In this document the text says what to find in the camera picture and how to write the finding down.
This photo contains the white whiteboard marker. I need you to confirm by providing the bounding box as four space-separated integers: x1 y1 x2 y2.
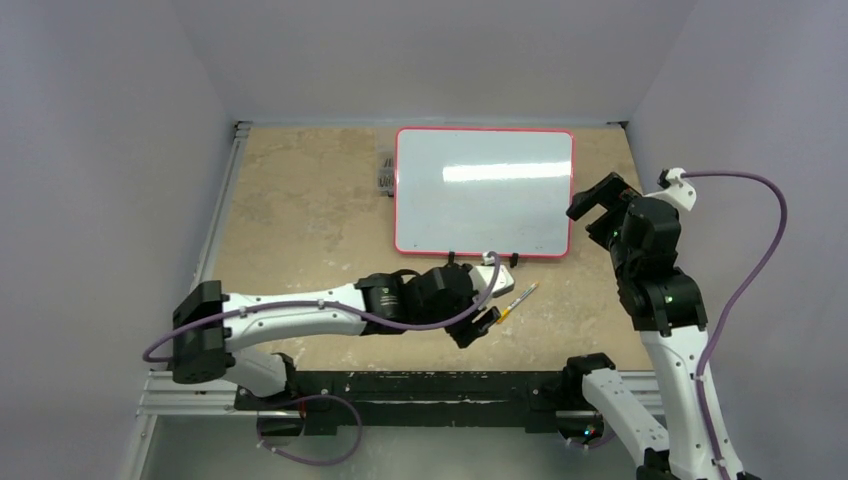
503 282 540 315

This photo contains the red framed whiteboard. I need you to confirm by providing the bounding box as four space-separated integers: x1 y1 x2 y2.
394 127 576 258

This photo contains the yellow marker cap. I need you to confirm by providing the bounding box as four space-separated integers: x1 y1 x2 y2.
498 307 512 323

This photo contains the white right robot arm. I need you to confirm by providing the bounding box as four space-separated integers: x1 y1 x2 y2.
561 169 753 479

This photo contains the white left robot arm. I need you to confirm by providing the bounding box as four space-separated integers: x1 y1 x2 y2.
167 263 515 409

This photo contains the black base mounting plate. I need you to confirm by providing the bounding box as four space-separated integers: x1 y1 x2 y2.
234 371 604 441

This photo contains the clear plastic marker holder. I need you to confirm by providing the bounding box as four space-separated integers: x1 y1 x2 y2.
376 150 395 198

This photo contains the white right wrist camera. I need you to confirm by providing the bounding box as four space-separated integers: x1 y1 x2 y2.
645 168 697 211

